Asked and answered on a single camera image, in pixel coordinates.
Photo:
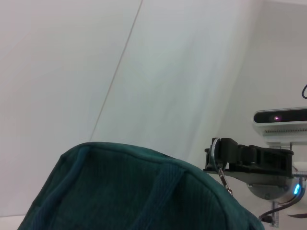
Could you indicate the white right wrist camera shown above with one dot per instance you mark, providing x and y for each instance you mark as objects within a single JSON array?
[{"x": 283, "y": 124}]

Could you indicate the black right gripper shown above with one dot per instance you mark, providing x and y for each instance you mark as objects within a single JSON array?
[{"x": 271, "y": 163}]

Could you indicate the dark teal fabric bag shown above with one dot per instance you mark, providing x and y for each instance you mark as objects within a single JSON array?
[{"x": 134, "y": 191}]

